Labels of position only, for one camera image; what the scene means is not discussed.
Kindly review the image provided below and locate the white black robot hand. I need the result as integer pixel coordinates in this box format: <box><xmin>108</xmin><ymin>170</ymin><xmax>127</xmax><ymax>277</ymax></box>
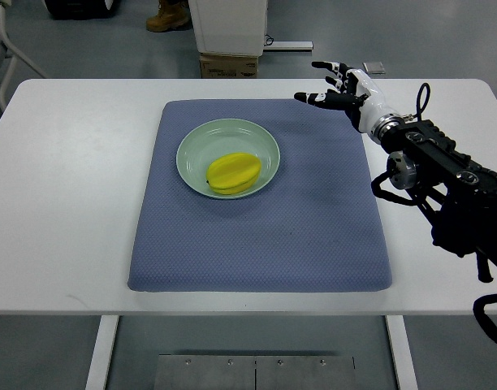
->
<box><xmin>294</xmin><ymin>61</ymin><xmax>403</xmax><ymax>141</ymax></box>

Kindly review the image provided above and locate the yellow starfruit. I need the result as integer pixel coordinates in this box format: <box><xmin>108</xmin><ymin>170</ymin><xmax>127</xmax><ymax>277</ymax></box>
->
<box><xmin>205</xmin><ymin>153</ymin><xmax>261</xmax><ymax>195</ymax></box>

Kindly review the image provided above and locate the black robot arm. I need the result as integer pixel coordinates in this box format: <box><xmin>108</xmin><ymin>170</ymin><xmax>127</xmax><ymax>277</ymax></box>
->
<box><xmin>371</xmin><ymin>83</ymin><xmax>497</xmax><ymax>283</ymax></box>

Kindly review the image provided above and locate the small grey floor plate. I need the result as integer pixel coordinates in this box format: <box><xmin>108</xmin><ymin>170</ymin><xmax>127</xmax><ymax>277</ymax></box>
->
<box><xmin>362</xmin><ymin>61</ymin><xmax>386</xmax><ymax>75</ymax></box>

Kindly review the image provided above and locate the light green plate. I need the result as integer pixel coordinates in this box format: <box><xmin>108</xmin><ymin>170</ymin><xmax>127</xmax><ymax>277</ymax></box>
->
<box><xmin>176</xmin><ymin>119</ymin><xmax>280</xmax><ymax>199</ymax></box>

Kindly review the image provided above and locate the white floor foot bar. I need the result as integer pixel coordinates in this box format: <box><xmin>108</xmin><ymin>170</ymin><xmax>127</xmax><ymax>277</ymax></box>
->
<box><xmin>263</xmin><ymin>41</ymin><xmax>313</xmax><ymax>52</ymax></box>

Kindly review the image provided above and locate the white cabinet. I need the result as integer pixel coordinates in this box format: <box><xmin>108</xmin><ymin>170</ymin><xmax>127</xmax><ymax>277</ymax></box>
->
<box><xmin>188</xmin><ymin>0</ymin><xmax>268</xmax><ymax>57</ymax></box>

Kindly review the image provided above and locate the cardboard box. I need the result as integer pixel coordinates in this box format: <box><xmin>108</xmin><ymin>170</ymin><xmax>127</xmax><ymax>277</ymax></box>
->
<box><xmin>199</xmin><ymin>54</ymin><xmax>258</xmax><ymax>79</ymax></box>

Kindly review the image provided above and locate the blue textured mat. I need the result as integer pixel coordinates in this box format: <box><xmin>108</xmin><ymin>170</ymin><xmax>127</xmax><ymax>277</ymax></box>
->
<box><xmin>128</xmin><ymin>99</ymin><xmax>391</xmax><ymax>293</ymax></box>

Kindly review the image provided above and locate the tan work boot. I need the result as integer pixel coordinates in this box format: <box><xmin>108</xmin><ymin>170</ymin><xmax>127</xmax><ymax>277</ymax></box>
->
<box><xmin>145</xmin><ymin>0</ymin><xmax>190</xmax><ymax>33</ymax></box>

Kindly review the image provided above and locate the white right table leg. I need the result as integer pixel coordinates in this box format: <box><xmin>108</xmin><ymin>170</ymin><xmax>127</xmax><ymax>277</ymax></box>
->
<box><xmin>385</xmin><ymin>315</ymin><xmax>418</xmax><ymax>390</ymax></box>

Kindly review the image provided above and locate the white table leg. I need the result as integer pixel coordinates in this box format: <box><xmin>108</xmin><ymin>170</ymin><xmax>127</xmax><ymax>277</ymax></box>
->
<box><xmin>385</xmin><ymin>315</ymin><xmax>418</xmax><ymax>390</ymax></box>
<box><xmin>85</xmin><ymin>315</ymin><xmax>119</xmax><ymax>390</ymax></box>

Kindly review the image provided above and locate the white left table leg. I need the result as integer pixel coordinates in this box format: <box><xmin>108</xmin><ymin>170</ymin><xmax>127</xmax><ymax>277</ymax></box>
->
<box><xmin>85</xmin><ymin>315</ymin><xmax>119</xmax><ymax>390</ymax></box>

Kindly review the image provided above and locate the white chair frame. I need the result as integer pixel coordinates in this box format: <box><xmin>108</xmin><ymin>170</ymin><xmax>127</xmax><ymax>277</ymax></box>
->
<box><xmin>0</xmin><ymin>1</ymin><xmax>49</xmax><ymax>112</ymax></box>

